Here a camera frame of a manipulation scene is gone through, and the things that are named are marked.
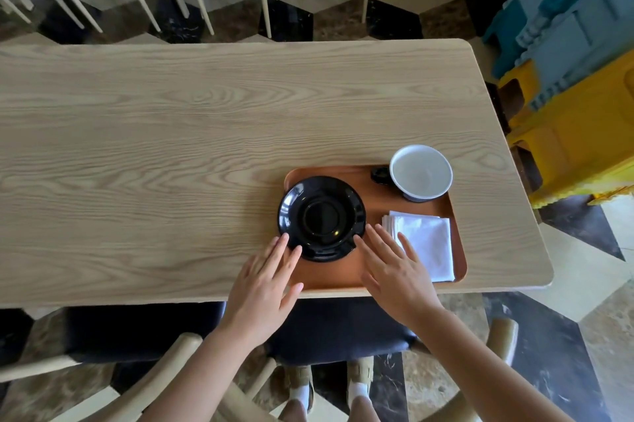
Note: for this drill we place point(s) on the person's left thumb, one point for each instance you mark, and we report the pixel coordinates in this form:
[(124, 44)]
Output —
[(293, 295)]

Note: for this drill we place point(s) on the person's left forearm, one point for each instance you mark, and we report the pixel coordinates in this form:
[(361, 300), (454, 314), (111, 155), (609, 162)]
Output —
[(203, 377)]

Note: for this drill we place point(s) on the grey-blue plastic stool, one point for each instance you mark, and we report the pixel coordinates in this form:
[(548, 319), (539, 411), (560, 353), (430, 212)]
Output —
[(589, 30)]

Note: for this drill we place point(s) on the person's beige shoe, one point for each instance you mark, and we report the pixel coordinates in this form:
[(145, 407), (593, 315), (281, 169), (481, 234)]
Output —
[(300, 379), (360, 372)]

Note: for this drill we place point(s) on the person's left middle finger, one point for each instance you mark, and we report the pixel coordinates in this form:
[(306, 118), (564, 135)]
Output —
[(275, 254)]

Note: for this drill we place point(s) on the person's right hand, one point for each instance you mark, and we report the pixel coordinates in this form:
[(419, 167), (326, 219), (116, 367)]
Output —
[(398, 283)]

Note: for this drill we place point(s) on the stack of white napkins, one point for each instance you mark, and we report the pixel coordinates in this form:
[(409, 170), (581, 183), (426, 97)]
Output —
[(428, 243)]

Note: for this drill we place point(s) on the dark cup with white inside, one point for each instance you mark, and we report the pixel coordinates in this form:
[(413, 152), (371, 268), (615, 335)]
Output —
[(421, 171)]

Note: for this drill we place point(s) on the wooden chair with dark cushion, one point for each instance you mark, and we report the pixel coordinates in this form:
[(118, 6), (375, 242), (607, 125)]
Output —
[(337, 327), (138, 332)]

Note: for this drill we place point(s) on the person's right leg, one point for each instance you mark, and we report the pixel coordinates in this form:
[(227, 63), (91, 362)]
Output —
[(361, 411)]

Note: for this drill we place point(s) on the blue plastic stool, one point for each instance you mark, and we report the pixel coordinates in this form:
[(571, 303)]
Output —
[(525, 5)]

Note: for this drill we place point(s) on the person's right forearm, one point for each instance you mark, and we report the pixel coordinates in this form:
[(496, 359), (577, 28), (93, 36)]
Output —
[(485, 372)]

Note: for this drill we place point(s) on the orange serving tray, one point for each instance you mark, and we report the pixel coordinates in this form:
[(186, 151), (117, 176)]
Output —
[(376, 199)]

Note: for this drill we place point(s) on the person's left leg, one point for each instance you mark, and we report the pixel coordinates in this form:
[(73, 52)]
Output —
[(293, 411)]

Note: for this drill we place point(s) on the person's left hand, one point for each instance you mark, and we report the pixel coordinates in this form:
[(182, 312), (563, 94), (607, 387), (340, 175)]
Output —
[(257, 298)]

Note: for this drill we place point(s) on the person's right beige shoe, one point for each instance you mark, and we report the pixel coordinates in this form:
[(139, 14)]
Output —
[(360, 372)]

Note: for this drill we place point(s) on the person's left little finger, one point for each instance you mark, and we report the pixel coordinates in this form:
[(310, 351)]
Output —
[(241, 274)]

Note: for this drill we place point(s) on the person's leg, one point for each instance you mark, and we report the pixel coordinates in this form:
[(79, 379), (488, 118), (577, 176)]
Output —
[(361, 411), (293, 411)]

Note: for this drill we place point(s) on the person's left beige shoe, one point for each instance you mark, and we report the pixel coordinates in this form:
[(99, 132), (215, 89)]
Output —
[(300, 379)]

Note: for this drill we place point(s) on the black glossy saucer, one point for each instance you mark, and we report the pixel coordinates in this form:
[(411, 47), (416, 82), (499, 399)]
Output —
[(322, 218)]

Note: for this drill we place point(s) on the person's right middle finger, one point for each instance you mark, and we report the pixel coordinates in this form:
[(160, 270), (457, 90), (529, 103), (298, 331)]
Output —
[(384, 242)]

